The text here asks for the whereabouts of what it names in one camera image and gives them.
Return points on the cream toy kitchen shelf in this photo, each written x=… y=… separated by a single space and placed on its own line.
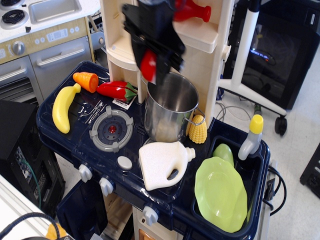
x=205 y=42

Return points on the red toy ketchup bottle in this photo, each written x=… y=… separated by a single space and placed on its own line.
x=187 y=9

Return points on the red toy chili pepper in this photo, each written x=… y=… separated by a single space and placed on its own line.
x=119 y=90

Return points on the white rolling monitor stand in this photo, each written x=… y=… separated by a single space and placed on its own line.
x=234 y=84

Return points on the orange toy carrot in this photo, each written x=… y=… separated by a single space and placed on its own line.
x=88 y=81

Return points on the grey wooden toy kitchen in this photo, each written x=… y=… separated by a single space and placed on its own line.
x=41 y=41

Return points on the yellow toy banana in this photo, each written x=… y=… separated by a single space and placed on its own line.
x=61 y=107

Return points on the stainless steel pot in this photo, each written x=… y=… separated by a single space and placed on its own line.
x=171 y=108

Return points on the black monitor screen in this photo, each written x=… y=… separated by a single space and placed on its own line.
x=285 y=41

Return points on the grey yellow toy faucet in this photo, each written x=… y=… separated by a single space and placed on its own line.
x=253 y=139

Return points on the light green toy cup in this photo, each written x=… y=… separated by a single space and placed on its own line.
x=224 y=152

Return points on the navy blue toy kitchen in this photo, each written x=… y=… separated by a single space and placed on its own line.
x=175 y=206

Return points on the light green toy plate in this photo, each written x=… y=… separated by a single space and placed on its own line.
x=220 y=194

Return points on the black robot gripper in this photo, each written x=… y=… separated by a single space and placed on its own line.
x=150 y=25

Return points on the grey toy stove burner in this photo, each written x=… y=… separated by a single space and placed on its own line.
x=112 y=130

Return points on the red white toy sushi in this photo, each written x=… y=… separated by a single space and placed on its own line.
x=148 y=66

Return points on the yellow toy corn cob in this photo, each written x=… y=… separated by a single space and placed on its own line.
x=197 y=133

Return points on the black computer case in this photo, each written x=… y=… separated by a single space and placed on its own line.
x=25 y=162

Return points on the white toy detergent jug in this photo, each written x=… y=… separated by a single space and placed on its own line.
x=163 y=164

